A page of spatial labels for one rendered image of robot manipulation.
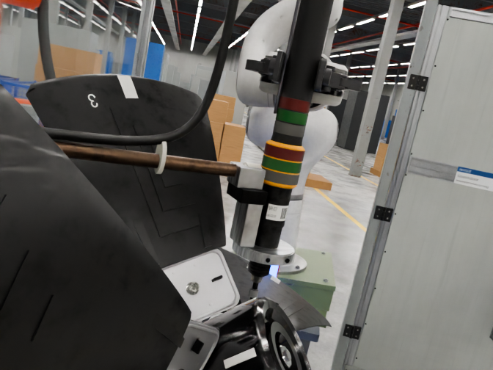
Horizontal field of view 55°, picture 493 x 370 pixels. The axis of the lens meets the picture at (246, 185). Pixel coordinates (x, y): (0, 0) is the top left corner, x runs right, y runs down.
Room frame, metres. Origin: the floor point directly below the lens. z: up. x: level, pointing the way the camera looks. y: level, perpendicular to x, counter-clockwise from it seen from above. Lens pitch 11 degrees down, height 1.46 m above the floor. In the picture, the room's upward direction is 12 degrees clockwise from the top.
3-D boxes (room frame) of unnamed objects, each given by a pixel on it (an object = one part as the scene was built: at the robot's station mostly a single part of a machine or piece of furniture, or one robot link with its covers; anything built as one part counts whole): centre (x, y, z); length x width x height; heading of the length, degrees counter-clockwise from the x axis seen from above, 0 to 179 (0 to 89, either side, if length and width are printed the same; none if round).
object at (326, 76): (0.52, -0.07, 1.49); 0.07 x 0.03 x 0.03; 172
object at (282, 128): (0.51, -0.03, 1.43); 0.03 x 0.03 x 0.01
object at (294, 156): (0.51, -0.03, 1.40); 0.04 x 0.04 x 0.01
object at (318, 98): (0.62, -0.05, 1.49); 0.11 x 0.10 x 0.07; 172
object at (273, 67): (0.53, 0.00, 1.49); 0.07 x 0.03 x 0.03; 172
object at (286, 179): (0.51, -0.03, 1.37); 0.04 x 0.04 x 0.01
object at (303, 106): (0.51, -0.03, 1.45); 0.03 x 0.03 x 0.01
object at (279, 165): (0.51, -0.03, 1.39); 0.04 x 0.04 x 0.01
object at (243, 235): (0.51, -0.02, 1.33); 0.09 x 0.07 x 0.10; 117
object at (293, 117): (0.51, -0.03, 1.44); 0.03 x 0.03 x 0.01
